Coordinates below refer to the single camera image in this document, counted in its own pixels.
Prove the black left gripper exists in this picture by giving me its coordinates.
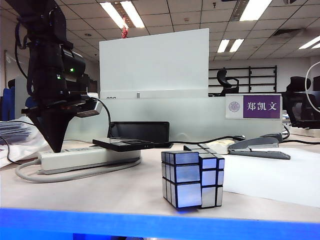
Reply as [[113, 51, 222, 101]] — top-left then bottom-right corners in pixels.
[[21, 42, 104, 153]]

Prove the white power strip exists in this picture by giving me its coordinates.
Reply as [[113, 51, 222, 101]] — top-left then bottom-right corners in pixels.
[[37, 145, 142, 175]]

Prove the white plastic bag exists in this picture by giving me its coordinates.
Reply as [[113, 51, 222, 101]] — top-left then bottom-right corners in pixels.
[[0, 116, 49, 169]]

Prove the grey metal bookend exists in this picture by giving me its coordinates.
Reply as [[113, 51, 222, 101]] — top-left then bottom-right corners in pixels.
[[14, 76, 32, 119]]

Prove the blue bookend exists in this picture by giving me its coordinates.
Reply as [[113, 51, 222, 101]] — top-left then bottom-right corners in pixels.
[[2, 86, 38, 121]]

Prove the dark office cabinet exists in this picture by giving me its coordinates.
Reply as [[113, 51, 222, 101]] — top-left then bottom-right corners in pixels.
[[83, 73, 99, 95]]

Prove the black flat phone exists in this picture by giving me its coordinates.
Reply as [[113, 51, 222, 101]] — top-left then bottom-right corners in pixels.
[[92, 138, 155, 153]]

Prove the black rectangular case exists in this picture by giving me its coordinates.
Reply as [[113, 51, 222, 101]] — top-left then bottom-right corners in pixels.
[[108, 121, 174, 149]]

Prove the white board panel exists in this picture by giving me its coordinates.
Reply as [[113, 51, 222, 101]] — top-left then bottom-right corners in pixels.
[[99, 28, 210, 100]]

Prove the fluorescent ceiling light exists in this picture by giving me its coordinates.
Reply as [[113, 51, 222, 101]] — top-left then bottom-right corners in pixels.
[[298, 35, 320, 50], [239, 0, 274, 22], [99, 1, 146, 29], [217, 38, 245, 53]]

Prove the frosted glass desk partition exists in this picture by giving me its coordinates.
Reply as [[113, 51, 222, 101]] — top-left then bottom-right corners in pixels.
[[64, 96, 284, 143]]

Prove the silver mirror cube puzzle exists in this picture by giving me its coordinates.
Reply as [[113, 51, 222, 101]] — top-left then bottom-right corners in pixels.
[[160, 143, 225, 209]]

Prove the blue foreground bar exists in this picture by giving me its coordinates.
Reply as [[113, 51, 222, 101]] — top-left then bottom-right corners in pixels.
[[0, 207, 320, 240]]

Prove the grey metal stapler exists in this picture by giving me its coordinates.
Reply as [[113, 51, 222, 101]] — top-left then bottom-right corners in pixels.
[[227, 132, 291, 160]]

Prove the purple and white nameplate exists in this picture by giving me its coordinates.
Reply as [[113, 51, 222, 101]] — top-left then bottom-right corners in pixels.
[[225, 93, 283, 120]]

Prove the black shelf rack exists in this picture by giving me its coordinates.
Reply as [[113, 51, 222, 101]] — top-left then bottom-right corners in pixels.
[[208, 65, 278, 97]]

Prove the white paper sheet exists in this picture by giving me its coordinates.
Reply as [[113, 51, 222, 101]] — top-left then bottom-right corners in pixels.
[[222, 147, 320, 208]]

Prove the black mesh office chair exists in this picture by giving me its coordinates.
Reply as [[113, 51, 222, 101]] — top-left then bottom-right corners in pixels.
[[281, 76, 320, 130]]

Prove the ceiling air vent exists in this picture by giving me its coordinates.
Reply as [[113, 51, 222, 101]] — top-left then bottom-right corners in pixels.
[[271, 28, 304, 38]]

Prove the thick grey power cable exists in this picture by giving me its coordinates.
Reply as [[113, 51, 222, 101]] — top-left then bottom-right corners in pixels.
[[14, 157, 142, 184]]

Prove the thin black wire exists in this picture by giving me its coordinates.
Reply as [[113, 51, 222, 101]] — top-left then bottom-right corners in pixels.
[[0, 120, 36, 166]]

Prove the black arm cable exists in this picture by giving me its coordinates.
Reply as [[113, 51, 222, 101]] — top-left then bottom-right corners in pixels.
[[14, 17, 35, 97]]

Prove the black cable with connector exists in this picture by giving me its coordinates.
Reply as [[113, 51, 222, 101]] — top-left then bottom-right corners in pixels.
[[171, 134, 320, 145]]

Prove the white cable loop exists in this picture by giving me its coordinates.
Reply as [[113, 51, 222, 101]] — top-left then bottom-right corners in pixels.
[[304, 61, 320, 113]]

